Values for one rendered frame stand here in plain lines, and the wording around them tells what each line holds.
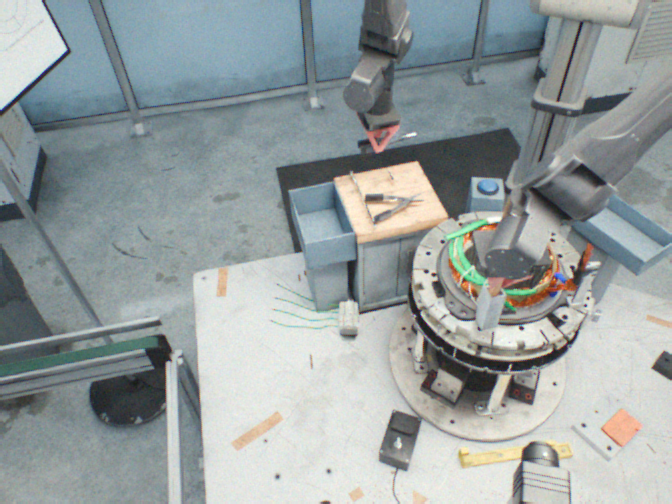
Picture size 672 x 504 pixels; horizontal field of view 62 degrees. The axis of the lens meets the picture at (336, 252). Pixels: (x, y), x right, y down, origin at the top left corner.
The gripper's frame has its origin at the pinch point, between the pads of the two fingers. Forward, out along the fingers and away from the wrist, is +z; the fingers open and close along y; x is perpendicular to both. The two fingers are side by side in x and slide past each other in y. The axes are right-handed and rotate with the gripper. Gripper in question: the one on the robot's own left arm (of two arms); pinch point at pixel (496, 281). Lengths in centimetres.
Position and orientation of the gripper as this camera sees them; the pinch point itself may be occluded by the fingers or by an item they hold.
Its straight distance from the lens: 91.5
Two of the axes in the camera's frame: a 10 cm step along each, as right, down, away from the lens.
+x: -0.6, -8.1, 5.9
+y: 10.0, -0.4, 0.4
